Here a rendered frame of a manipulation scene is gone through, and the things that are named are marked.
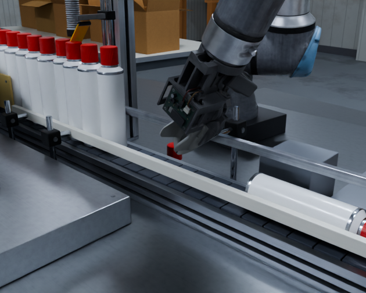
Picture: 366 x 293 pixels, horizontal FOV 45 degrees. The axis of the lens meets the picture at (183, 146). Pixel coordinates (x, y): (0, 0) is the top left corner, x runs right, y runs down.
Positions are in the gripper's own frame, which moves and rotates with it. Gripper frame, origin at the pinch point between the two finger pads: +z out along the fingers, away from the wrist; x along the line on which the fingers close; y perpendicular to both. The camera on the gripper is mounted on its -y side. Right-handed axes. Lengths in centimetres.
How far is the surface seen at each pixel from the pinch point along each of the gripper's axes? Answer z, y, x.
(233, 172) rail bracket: 3.2, -8.6, 7.3
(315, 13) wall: 189, -678, -266
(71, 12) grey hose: 4.8, -8.5, -47.5
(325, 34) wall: 205, -674, -229
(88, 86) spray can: 4.9, 2.9, -23.3
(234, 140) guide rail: -6.9, -2.6, 6.5
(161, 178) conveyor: 5.6, 3.4, 1.1
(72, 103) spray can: 11.5, 3.1, -25.9
